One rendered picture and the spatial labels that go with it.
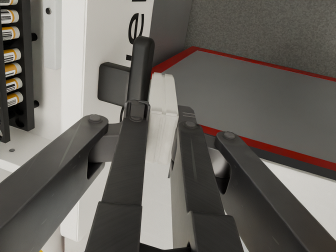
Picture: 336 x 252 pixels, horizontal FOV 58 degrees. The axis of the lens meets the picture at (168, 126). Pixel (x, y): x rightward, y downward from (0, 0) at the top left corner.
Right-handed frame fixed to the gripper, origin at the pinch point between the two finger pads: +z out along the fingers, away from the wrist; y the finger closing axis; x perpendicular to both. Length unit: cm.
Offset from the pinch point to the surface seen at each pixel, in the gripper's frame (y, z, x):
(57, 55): -10.0, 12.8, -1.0
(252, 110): 18.3, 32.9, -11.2
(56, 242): -13.4, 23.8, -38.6
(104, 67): -4.0, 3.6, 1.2
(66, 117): -6.3, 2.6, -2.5
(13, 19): -13.0, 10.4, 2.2
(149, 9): -1.7, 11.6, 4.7
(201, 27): 15, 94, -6
